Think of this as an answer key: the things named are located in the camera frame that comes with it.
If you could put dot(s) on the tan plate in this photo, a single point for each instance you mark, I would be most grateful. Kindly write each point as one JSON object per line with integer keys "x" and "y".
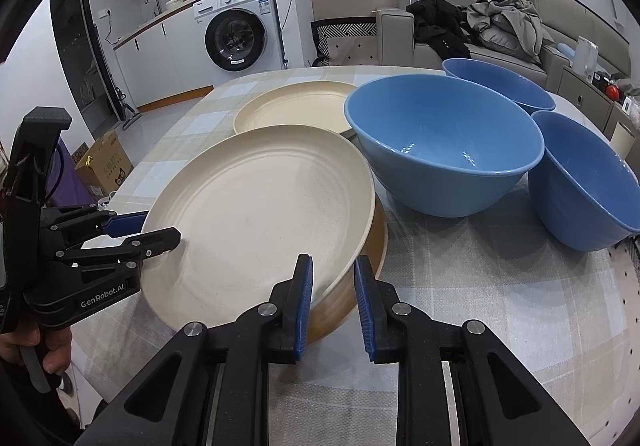
{"x": 332, "y": 321}

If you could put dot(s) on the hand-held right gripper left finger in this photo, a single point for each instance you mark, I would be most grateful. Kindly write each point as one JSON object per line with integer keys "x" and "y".
{"x": 303, "y": 321}

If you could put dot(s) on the cardboard box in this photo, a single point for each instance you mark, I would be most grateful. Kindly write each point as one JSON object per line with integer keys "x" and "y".
{"x": 107, "y": 166}

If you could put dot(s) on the clear plastic container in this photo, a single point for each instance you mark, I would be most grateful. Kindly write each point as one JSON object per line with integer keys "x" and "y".
{"x": 586, "y": 56}

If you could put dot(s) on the white washing machine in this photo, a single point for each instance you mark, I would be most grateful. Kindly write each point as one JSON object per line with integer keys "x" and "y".
{"x": 235, "y": 36}

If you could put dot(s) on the black jacket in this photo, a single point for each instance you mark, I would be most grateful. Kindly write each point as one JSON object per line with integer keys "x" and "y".
{"x": 440, "y": 21}

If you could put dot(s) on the cream plate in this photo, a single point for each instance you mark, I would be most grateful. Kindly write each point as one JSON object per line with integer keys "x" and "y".
{"x": 250, "y": 226}
{"x": 295, "y": 106}

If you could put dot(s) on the white marble coffee table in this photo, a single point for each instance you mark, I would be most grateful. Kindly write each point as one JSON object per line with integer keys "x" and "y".
{"x": 575, "y": 110}

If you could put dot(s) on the purple bag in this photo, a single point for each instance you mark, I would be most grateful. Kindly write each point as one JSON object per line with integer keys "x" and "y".
{"x": 70, "y": 176}

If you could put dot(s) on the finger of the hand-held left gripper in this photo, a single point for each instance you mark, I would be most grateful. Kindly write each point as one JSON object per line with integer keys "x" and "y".
{"x": 160, "y": 240}
{"x": 122, "y": 223}

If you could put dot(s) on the blue bowl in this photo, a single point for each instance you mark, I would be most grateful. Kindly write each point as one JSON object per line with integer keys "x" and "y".
{"x": 500, "y": 81}
{"x": 440, "y": 136}
{"x": 580, "y": 186}

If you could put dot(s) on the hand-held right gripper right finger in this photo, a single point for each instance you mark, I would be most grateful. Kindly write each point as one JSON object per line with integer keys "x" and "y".
{"x": 365, "y": 316}

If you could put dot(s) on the grey sofa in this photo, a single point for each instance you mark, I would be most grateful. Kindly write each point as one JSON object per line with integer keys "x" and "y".
{"x": 400, "y": 36}

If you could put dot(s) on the grey jacket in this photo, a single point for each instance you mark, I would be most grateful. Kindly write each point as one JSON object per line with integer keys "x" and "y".
{"x": 505, "y": 26}

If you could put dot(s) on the red round object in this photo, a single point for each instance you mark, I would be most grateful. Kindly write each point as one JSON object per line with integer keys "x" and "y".
{"x": 612, "y": 91}

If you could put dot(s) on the metal sink faucet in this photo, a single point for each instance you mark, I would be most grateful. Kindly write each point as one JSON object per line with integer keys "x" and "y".
{"x": 152, "y": 2}

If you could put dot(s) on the grey sofa side console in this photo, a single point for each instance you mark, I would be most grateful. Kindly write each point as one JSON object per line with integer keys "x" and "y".
{"x": 575, "y": 83}

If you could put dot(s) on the white kitchen base cabinets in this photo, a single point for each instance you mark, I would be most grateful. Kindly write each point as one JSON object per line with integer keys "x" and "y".
{"x": 160, "y": 56}

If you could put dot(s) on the floor mop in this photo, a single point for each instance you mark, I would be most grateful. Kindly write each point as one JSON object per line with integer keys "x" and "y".
{"x": 130, "y": 118}

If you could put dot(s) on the tall black cabinet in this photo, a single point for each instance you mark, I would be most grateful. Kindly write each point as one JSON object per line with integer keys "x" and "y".
{"x": 80, "y": 41}

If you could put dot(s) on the person's left hand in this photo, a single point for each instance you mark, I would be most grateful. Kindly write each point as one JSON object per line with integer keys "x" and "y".
{"x": 56, "y": 351}

